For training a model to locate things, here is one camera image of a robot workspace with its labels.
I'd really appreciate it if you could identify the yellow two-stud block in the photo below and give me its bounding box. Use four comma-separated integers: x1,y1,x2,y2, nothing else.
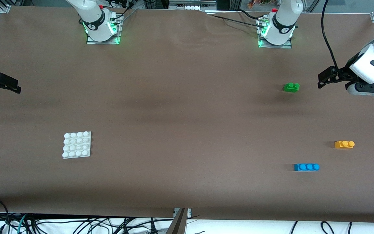
334,140,355,149

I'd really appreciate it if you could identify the white studded base plate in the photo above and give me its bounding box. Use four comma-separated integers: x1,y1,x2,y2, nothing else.
62,131,92,159

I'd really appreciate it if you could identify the blue three-stud block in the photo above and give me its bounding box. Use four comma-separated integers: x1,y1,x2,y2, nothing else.
293,163,320,172

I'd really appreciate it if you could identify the brown table cover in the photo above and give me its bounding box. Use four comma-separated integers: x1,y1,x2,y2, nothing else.
0,6,374,223

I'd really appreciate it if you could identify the dark table support beam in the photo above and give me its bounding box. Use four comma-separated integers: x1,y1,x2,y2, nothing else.
166,208,187,234

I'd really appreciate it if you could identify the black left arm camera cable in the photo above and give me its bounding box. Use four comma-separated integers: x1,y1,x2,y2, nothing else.
321,0,340,70

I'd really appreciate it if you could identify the teal cable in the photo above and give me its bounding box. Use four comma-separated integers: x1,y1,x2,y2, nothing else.
16,214,28,234

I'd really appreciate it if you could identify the aluminium frame profile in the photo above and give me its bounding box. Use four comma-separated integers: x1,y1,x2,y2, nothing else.
168,0,217,11

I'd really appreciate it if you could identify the black floor cable bundle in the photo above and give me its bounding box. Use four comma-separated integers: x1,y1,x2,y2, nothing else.
0,213,174,234

